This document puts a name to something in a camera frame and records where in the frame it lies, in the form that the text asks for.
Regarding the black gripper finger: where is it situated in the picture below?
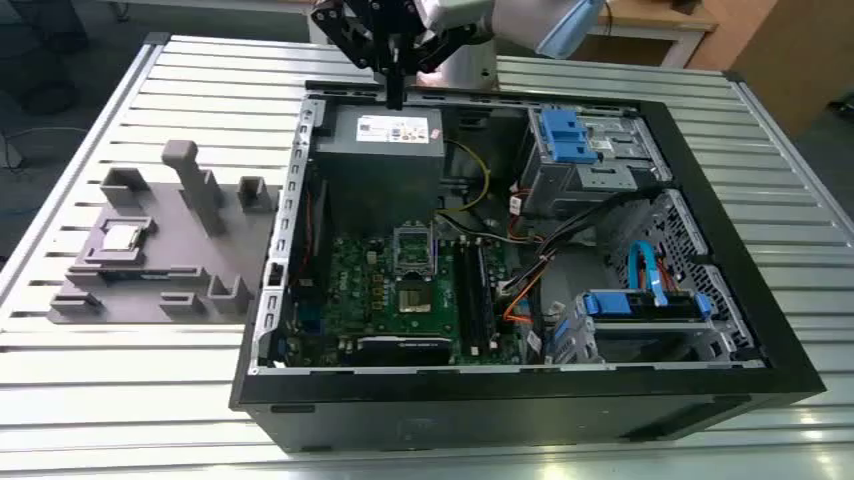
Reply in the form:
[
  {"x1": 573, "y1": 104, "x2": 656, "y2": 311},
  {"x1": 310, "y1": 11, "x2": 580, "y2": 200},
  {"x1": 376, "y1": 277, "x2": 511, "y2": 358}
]
[
  {"x1": 393, "y1": 22, "x2": 480, "y2": 111},
  {"x1": 309, "y1": 0, "x2": 397, "y2": 111}
]

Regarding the silver square CPU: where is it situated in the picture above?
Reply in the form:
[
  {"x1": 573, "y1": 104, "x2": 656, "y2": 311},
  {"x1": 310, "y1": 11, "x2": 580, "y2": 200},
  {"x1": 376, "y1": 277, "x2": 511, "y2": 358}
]
[{"x1": 97, "y1": 223, "x2": 146, "y2": 252}]

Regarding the CPU socket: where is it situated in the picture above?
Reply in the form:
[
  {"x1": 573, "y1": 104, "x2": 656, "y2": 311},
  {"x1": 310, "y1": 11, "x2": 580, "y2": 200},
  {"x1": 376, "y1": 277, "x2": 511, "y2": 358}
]
[{"x1": 396, "y1": 278, "x2": 446, "y2": 316}]

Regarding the white power supply label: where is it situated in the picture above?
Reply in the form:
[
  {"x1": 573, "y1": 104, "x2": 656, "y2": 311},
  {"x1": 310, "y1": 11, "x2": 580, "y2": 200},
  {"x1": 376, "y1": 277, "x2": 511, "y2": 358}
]
[{"x1": 356, "y1": 115, "x2": 432, "y2": 145}]

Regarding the grey power supply unit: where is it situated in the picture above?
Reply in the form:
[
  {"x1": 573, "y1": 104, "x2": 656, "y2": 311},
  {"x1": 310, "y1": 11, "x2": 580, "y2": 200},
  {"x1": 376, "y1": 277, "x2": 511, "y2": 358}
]
[{"x1": 309, "y1": 105, "x2": 446, "y2": 241}]

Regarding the grey metal drive cage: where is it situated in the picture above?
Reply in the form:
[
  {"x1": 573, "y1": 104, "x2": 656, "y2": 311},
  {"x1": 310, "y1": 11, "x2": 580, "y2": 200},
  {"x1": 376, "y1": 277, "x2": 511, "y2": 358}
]
[{"x1": 519, "y1": 105, "x2": 672, "y2": 217}]

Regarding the grey parts rack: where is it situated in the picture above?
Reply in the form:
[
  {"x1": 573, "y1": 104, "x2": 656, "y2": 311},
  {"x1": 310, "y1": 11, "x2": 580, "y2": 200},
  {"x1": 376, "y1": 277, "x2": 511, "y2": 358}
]
[{"x1": 43, "y1": 139, "x2": 285, "y2": 326}]

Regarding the black RAM slot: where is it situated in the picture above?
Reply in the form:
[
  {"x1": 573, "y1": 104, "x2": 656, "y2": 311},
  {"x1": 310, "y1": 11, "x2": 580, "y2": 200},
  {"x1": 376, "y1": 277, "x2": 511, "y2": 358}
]
[
  {"x1": 473, "y1": 239, "x2": 500, "y2": 353},
  {"x1": 454, "y1": 237, "x2": 478, "y2": 354}
]

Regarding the wooden cabinet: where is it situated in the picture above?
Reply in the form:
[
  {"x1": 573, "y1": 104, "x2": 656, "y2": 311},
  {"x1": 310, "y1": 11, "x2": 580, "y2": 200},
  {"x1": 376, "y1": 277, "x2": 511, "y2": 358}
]
[{"x1": 685, "y1": 0, "x2": 854, "y2": 141}]

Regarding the green motherboard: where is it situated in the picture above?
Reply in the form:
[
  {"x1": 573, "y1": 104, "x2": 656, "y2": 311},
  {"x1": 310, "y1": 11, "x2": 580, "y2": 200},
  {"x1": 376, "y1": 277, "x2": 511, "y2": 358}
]
[{"x1": 285, "y1": 219, "x2": 528, "y2": 366}]

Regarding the hard disk in blue carrier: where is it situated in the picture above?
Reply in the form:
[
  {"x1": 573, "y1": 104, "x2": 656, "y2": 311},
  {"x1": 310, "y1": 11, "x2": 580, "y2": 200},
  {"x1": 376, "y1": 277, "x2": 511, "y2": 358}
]
[{"x1": 580, "y1": 291, "x2": 712, "y2": 322}]

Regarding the dark RAM stick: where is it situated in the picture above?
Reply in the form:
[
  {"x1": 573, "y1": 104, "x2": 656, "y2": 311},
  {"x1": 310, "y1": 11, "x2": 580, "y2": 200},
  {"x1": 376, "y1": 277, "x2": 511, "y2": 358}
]
[{"x1": 96, "y1": 268, "x2": 200, "y2": 283}]

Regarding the black graphics card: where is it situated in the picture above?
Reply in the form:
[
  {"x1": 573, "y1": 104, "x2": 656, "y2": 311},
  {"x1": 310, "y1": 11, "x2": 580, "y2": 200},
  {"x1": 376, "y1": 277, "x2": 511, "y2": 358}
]
[{"x1": 352, "y1": 333, "x2": 454, "y2": 367}]

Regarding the metal disk bay cage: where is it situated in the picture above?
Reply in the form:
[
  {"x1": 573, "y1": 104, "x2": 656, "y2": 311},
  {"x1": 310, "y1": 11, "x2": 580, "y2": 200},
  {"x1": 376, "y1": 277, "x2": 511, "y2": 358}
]
[{"x1": 544, "y1": 291, "x2": 767, "y2": 367}]

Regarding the black open PC case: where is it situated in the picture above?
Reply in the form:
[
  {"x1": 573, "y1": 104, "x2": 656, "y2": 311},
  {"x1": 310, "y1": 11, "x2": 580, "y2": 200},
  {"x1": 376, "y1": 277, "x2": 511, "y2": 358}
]
[{"x1": 228, "y1": 78, "x2": 827, "y2": 455}]

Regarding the blue plastic bay bracket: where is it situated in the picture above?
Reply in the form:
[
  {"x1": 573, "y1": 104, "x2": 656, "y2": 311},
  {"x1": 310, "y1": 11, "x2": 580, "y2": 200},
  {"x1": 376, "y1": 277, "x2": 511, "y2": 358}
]
[{"x1": 540, "y1": 108, "x2": 600, "y2": 164}]

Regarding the yellow wire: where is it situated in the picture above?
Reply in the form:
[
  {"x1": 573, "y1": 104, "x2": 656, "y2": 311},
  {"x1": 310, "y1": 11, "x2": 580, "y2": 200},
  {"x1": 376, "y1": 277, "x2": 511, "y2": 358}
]
[{"x1": 436, "y1": 138, "x2": 492, "y2": 216}]

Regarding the multicolour power wire bundle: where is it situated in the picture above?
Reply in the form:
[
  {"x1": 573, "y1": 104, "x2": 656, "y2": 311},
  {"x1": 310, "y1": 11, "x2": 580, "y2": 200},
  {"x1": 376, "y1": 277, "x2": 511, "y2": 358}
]
[{"x1": 436, "y1": 209, "x2": 545, "y2": 247}]

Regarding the thick black cable bundle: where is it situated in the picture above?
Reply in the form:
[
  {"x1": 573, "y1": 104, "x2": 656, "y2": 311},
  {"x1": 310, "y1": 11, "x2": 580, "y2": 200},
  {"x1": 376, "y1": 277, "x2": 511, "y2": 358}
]
[{"x1": 496, "y1": 187, "x2": 672, "y2": 299}]

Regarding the light blue wire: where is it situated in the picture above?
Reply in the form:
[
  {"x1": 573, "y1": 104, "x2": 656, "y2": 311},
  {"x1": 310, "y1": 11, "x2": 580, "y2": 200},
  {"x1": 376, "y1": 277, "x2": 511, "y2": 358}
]
[{"x1": 627, "y1": 240, "x2": 668, "y2": 307}]

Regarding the orange wire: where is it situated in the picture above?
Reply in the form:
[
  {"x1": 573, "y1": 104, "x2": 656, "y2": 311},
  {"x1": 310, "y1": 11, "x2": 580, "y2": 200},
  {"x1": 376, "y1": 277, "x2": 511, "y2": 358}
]
[{"x1": 500, "y1": 292, "x2": 535, "y2": 329}]

